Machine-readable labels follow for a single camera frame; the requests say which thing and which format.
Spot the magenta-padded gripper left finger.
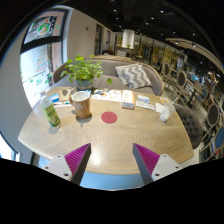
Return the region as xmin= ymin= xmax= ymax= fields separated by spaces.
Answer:
xmin=41 ymin=142 xmax=92 ymax=186

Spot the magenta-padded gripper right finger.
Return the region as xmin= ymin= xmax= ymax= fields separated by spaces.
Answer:
xmin=132 ymin=143 xmax=183 ymax=186

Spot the clear plastic cup with straw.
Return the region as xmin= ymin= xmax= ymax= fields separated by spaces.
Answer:
xmin=159 ymin=96 xmax=180 ymax=123

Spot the green-labelled drink bottle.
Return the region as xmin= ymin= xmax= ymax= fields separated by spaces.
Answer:
xmin=40 ymin=95 xmax=62 ymax=128

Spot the grey tufted chair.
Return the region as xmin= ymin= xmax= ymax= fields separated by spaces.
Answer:
xmin=174 ymin=103 xmax=204 ymax=150

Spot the white paper napkin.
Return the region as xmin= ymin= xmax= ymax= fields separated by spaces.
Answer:
xmin=154 ymin=101 xmax=166 ymax=114

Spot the brown paper cup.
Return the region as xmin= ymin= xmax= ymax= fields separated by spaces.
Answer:
xmin=68 ymin=90 xmax=92 ymax=120

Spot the round red coaster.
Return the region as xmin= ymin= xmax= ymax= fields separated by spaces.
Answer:
xmin=100 ymin=111 xmax=118 ymax=124

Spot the white leaflet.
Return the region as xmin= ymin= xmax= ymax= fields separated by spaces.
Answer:
xmin=135 ymin=94 xmax=156 ymax=112

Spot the blue card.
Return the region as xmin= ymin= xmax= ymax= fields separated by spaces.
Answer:
xmin=48 ymin=93 xmax=61 ymax=105

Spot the open white brochure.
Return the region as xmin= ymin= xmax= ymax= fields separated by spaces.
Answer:
xmin=91 ymin=88 xmax=124 ymax=103

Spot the row of wooden chairs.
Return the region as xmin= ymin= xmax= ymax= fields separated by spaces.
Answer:
xmin=159 ymin=61 xmax=224 ymax=161

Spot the grey zigzag cushion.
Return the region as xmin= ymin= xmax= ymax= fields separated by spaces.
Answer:
xmin=114 ymin=63 xmax=154 ymax=90

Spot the potted green plant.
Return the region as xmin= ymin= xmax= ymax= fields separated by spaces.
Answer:
xmin=60 ymin=53 xmax=113 ymax=91

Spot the grey curved sofa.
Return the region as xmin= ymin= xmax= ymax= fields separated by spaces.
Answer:
xmin=52 ymin=55 xmax=166 ymax=97

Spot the white cylindrical pendant lamp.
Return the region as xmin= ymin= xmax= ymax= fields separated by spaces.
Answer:
xmin=121 ymin=28 xmax=136 ymax=50

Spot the framed food poster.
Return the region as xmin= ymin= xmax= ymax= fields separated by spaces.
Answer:
xmin=23 ymin=9 xmax=69 ymax=45

